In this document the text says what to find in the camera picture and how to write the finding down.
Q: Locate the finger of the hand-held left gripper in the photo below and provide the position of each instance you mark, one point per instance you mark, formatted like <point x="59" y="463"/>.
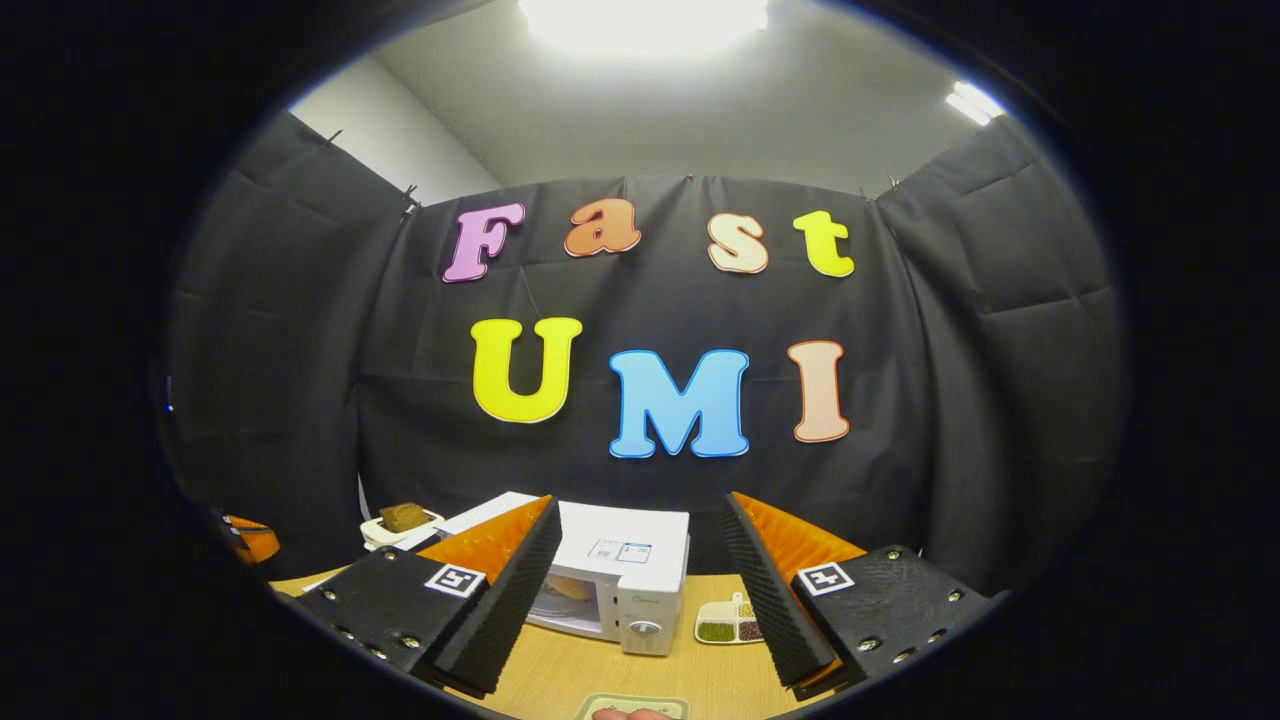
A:
<point x="255" y="540"/>

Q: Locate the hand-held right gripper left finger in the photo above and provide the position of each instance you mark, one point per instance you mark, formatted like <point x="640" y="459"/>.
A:
<point x="515" y="600"/>

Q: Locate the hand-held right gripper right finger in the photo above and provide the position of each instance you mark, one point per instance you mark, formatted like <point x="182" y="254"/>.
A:
<point x="770" y="600"/>

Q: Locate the pink bread roll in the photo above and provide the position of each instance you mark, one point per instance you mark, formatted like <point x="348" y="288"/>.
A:
<point x="570" y="588"/>

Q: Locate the white microwave oven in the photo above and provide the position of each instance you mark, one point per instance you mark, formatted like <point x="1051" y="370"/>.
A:
<point x="620" y="545"/>

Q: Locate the white divided bean dish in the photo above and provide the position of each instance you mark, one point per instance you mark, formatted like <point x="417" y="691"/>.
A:
<point x="715" y="630"/>

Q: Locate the white toaster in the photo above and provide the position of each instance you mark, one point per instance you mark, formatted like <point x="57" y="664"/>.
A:
<point x="375" y="537"/>

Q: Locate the cream rectangular tray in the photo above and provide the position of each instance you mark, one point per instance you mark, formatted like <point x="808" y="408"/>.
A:
<point x="600" y="702"/>

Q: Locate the brown bread slice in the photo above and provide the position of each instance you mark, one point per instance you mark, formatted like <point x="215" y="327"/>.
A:
<point x="405" y="517"/>

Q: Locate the black backdrop cloth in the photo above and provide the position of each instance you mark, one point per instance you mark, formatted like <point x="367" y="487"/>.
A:
<point x="950" y="400"/>

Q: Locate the small ceiling light panel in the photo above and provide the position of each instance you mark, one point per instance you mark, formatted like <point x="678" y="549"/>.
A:
<point x="975" y="103"/>

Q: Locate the large ceiling light panel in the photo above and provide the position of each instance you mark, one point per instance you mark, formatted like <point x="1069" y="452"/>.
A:
<point x="640" y="25"/>

